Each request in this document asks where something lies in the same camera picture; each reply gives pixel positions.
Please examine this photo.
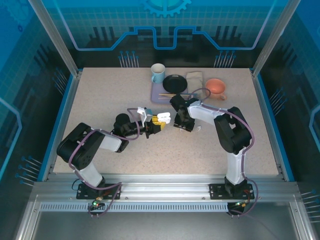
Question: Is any white earbud charging case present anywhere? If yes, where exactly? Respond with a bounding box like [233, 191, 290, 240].
[156, 112, 173, 123]

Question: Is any lavender plastic tray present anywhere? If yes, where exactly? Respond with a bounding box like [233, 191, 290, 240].
[149, 81, 195, 104]

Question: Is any black round plate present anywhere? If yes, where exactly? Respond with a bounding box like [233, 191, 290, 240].
[162, 74, 188, 93]

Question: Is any beige folded cloth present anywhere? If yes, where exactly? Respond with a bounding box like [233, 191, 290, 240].
[186, 71, 204, 95]

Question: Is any light blue mug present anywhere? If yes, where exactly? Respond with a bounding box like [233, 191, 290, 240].
[150, 63, 166, 85]

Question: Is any orange ceramic cup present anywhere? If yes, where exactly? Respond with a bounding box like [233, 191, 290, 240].
[205, 78, 228, 101]

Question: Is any left connector with green light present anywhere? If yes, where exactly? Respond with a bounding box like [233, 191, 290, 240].
[91, 196, 105, 209]

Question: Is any connector with green light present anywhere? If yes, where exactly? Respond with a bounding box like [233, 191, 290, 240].
[233, 199, 251, 210]
[91, 196, 105, 209]

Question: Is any right connector with green light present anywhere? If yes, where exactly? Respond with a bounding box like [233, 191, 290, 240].
[233, 199, 251, 210]

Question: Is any grey metal shelf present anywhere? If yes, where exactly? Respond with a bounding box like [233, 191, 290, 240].
[32, 212, 301, 240]

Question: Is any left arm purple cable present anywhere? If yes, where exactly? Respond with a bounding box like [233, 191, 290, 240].
[68, 107, 141, 218]

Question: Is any aluminium table side rail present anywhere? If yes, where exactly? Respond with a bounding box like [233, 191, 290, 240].
[41, 69, 82, 182]
[250, 69, 296, 182]

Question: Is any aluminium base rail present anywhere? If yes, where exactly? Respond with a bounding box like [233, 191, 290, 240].
[47, 173, 287, 201]

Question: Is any slotted metal cable duct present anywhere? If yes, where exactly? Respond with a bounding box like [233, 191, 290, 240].
[39, 202, 231, 213]

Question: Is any aluminium frame post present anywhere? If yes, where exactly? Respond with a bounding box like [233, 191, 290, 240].
[251, 0, 294, 77]
[28, 0, 82, 77]

